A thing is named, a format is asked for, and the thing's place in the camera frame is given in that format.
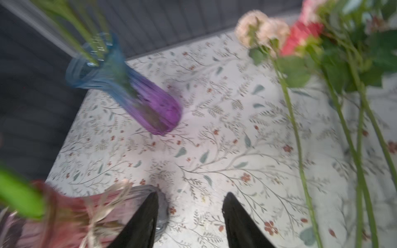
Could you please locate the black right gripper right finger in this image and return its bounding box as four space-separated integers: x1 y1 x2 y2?
222 192 275 248

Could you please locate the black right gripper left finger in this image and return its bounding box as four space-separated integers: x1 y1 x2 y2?
108 192 159 248

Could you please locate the red glass vase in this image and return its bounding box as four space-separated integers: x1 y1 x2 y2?
1 179 169 248

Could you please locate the small pink tulip stem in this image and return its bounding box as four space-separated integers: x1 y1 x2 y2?
1 168 46 220

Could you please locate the blue purple glass vase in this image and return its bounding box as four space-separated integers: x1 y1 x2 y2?
66 35 182 135

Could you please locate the pile of artificial flowers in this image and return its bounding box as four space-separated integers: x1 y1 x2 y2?
235 1 397 248

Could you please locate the floral patterned table mat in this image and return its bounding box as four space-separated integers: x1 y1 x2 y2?
47 32 397 248

